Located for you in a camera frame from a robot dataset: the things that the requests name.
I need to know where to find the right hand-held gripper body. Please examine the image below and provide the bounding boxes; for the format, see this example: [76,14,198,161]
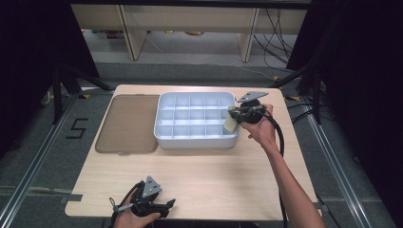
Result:
[233,90,270,125]

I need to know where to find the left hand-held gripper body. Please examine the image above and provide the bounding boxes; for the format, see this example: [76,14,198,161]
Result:
[128,175,170,219]

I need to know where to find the light green socks pair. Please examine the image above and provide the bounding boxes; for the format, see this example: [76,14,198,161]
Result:
[222,105,240,134]

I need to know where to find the white compartment storage box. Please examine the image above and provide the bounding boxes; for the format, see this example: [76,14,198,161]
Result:
[153,91,240,150]

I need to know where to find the person's right hand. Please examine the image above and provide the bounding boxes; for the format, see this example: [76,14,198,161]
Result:
[240,104,280,150]

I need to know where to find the person's left hand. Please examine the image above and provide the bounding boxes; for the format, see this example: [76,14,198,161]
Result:
[112,189,162,228]

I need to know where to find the black metal stand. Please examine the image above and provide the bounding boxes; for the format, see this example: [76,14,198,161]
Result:
[269,60,325,125]
[51,62,116,125]

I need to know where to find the brown translucent box lid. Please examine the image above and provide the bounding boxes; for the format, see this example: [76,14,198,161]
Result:
[94,93,162,156]

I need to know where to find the black tape floor mark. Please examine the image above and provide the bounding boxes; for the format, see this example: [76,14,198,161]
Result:
[65,117,90,140]

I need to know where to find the light wooden desk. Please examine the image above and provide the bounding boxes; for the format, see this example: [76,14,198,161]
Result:
[69,3,309,63]

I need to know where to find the black curtain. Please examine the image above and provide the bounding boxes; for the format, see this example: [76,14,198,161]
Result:
[0,0,101,160]
[285,0,403,227]

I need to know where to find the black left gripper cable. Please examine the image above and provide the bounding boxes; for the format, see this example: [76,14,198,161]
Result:
[109,180,145,228]

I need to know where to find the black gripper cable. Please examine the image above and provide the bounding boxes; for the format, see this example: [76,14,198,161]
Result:
[261,113,290,228]
[109,180,145,228]

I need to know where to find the grey cable plug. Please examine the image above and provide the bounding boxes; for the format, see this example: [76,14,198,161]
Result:
[108,197,135,214]

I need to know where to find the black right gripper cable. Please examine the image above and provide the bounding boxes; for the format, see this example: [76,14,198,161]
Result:
[261,113,290,228]

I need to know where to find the bundle of black cables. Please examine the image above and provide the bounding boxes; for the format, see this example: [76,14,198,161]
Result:
[252,8,300,72]

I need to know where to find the aluminium floor rail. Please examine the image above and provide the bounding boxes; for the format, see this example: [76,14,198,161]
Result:
[304,110,383,228]
[0,91,81,228]

